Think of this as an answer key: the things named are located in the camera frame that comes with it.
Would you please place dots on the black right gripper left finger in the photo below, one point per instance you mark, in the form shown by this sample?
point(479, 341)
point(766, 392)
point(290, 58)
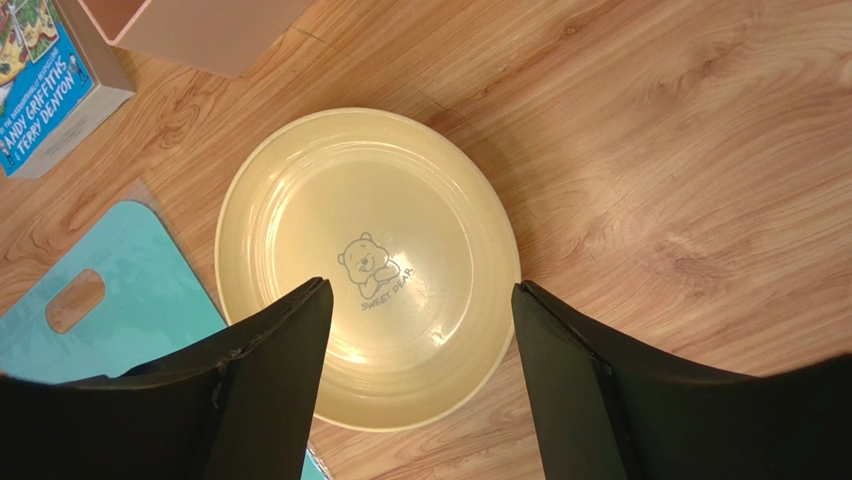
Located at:
point(236, 405)

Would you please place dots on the yellow bear plate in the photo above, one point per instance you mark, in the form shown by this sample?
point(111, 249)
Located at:
point(414, 241)

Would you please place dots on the blue 26-Storey Treehouse book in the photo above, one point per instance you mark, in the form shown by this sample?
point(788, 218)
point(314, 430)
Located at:
point(59, 81)

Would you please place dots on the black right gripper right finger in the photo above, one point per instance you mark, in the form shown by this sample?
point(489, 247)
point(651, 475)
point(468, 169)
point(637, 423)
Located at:
point(608, 406)

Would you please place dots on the teal cutting board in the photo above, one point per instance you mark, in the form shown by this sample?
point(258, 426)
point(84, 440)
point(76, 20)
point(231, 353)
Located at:
point(122, 296)

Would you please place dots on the pink plastic desk organizer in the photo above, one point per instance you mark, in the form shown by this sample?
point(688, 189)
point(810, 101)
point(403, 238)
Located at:
point(223, 37)

